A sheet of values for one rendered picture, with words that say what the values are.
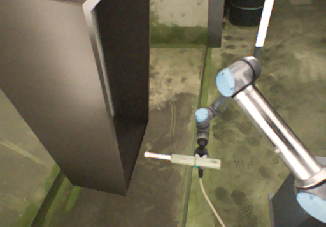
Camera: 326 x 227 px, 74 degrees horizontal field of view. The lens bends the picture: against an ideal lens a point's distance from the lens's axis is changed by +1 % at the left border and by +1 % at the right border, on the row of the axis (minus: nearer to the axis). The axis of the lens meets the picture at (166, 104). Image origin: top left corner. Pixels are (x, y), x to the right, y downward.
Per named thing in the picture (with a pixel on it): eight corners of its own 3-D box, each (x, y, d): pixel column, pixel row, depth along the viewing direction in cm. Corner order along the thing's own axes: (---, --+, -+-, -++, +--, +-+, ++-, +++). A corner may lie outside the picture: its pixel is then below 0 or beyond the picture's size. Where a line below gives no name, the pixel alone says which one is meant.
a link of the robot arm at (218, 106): (259, 43, 101) (214, 101, 163) (240, 55, 97) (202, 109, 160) (277, 60, 98) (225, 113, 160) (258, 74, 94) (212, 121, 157)
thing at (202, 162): (218, 175, 147) (221, 157, 131) (218, 182, 144) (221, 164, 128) (150, 165, 158) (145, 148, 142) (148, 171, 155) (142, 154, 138)
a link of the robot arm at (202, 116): (204, 104, 153) (205, 116, 161) (191, 112, 150) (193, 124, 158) (212, 110, 147) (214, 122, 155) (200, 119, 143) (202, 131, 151)
